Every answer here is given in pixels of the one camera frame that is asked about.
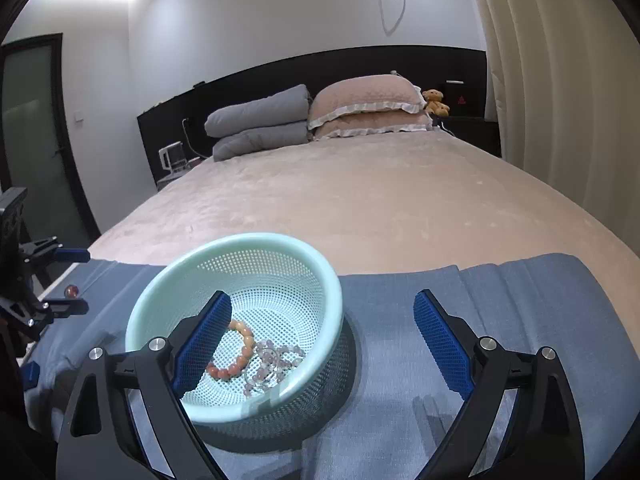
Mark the brown teddy bear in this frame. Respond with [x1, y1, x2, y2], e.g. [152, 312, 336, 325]
[422, 88, 451, 119]

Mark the white kettle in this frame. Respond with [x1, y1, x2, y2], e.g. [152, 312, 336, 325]
[158, 142, 189, 176]

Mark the orange bead bracelet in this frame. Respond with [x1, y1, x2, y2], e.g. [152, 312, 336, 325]
[206, 320, 257, 382]

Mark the pink ruffled pillow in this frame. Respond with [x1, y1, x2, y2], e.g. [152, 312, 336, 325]
[313, 111, 434, 141]
[307, 74, 428, 130]

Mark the black nightstand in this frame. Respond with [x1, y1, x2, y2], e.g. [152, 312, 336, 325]
[440, 116, 503, 158]

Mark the bed with pink bedspread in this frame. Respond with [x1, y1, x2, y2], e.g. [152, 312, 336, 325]
[87, 127, 640, 346]

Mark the black headboard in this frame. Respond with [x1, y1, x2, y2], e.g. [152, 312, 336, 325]
[136, 45, 489, 192]

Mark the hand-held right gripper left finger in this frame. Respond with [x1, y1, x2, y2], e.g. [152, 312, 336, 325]
[55, 290, 233, 480]

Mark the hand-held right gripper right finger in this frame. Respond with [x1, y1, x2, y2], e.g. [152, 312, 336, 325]
[412, 288, 588, 480]

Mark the blue-grey cloth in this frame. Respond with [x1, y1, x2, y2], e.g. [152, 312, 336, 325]
[22, 252, 640, 480]

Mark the pale pink bead bracelet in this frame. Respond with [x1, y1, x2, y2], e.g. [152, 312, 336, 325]
[243, 338, 307, 397]

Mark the mint green perforated basket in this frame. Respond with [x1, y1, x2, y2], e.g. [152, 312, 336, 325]
[125, 232, 360, 453]

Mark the dark frosted glass door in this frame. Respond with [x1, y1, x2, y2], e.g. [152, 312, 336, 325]
[0, 33, 102, 248]

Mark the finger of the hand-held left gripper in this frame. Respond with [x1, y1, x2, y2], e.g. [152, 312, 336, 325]
[0, 295, 91, 332]
[19, 236, 91, 267]

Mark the cream curtain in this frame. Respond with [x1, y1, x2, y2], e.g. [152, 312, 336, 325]
[459, 0, 640, 223]

